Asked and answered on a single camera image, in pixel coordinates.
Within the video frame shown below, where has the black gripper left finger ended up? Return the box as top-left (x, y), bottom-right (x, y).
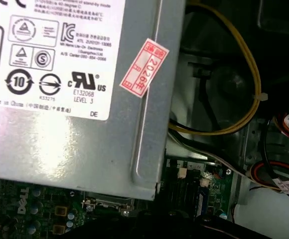
top-left (64, 210), bottom-right (196, 239)

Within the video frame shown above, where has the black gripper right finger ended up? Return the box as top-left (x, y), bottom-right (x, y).
top-left (196, 215), bottom-right (289, 239)

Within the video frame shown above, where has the metal socket cover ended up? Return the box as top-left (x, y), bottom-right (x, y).
top-left (82, 194), bottom-right (136, 219)

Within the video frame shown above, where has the black RAM slot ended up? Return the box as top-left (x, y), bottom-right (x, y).
top-left (187, 169), bottom-right (200, 217)
top-left (176, 161), bottom-right (189, 217)

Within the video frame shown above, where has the grey power supply unit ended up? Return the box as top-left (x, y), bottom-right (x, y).
top-left (0, 0), bottom-right (188, 201)

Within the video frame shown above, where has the white zip tie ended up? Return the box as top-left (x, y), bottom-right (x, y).
top-left (253, 92), bottom-right (269, 102)

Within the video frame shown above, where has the black PC case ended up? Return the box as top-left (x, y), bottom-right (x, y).
top-left (159, 0), bottom-right (289, 239)

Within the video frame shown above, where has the red pink sticker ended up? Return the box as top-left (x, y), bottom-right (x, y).
top-left (119, 37), bottom-right (170, 99)

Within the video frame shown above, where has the green motherboard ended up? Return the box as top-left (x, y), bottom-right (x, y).
top-left (0, 155), bottom-right (237, 239)

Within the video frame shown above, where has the white power supply label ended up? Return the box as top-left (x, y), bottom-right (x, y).
top-left (0, 0), bottom-right (128, 122)

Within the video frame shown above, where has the grey ribbon wire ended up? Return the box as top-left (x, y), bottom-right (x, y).
top-left (168, 129), bottom-right (285, 192)

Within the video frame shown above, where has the red black wire bundle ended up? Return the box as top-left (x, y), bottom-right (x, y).
top-left (249, 159), bottom-right (289, 195)

